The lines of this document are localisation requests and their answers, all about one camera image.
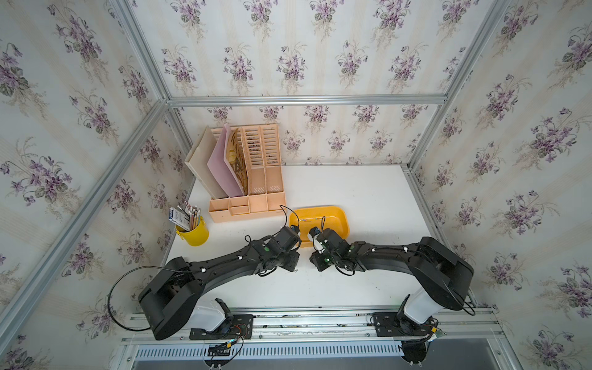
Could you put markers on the pens in cup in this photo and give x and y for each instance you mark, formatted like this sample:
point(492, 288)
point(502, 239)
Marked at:
point(187, 219)

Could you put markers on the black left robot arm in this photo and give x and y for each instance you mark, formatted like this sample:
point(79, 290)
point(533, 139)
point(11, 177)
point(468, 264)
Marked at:
point(171, 296)

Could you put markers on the beige folder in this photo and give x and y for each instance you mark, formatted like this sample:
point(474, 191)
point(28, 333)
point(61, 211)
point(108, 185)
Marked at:
point(197, 162)

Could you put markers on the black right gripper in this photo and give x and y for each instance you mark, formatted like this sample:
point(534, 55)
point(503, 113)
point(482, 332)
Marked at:
point(314, 258)

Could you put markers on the peach plastic desk organizer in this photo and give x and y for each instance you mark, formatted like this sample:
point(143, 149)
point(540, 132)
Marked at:
point(266, 194)

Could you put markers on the pink folder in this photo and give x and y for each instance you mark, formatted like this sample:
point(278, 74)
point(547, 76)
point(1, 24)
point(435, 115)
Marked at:
point(220, 166)

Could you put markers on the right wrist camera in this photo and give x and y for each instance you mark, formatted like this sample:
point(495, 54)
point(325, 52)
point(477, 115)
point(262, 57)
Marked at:
point(313, 236)

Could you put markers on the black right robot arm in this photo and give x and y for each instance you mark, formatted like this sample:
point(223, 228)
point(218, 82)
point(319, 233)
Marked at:
point(444, 277)

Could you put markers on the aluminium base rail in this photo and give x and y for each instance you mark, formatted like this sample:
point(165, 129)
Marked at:
point(362, 337)

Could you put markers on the patterned brown folder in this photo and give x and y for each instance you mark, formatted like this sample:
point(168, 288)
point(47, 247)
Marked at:
point(236, 158)

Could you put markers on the yellow pen cup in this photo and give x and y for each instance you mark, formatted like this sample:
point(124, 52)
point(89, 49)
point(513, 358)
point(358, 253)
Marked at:
point(197, 237)

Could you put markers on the yellow plastic storage box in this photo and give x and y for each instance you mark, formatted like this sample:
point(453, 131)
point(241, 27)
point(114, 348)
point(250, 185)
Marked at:
point(326, 217)

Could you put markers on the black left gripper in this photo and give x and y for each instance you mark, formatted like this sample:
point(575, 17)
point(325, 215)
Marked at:
point(295, 257)

